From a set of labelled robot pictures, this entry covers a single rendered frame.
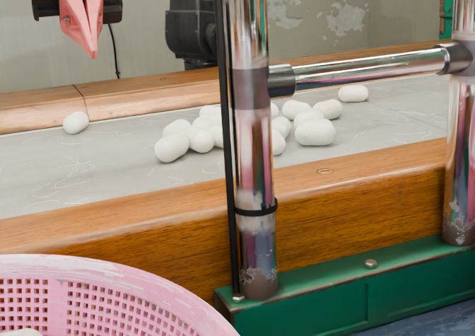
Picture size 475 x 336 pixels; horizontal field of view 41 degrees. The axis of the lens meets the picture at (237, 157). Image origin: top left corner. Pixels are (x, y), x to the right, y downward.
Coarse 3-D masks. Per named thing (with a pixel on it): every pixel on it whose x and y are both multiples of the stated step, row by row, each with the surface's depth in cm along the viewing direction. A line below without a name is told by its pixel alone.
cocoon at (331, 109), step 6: (324, 102) 65; (330, 102) 65; (336, 102) 65; (318, 108) 64; (324, 108) 64; (330, 108) 64; (336, 108) 65; (324, 114) 64; (330, 114) 64; (336, 114) 65
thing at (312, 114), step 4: (312, 108) 62; (316, 108) 62; (300, 112) 61; (304, 112) 60; (308, 112) 61; (312, 112) 61; (316, 112) 61; (320, 112) 62; (296, 116) 61; (300, 116) 60; (304, 116) 60; (308, 116) 60; (312, 116) 60; (316, 116) 61; (320, 116) 61; (296, 120) 60; (300, 120) 60; (304, 120) 60; (296, 124) 60
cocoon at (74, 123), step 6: (72, 114) 66; (78, 114) 66; (84, 114) 67; (66, 120) 65; (72, 120) 65; (78, 120) 65; (84, 120) 66; (66, 126) 65; (72, 126) 65; (78, 126) 65; (84, 126) 66; (72, 132) 65
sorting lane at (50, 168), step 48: (336, 96) 76; (384, 96) 74; (432, 96) 73; (0, 144) 63; (48, 144) 62; (96, 144) 62; (144, 144) 61; (288, 144) 58; (336, 144) 57; (384, 144) 57; (0, 192) 50; (48, 192) 49; (96, 192) 49
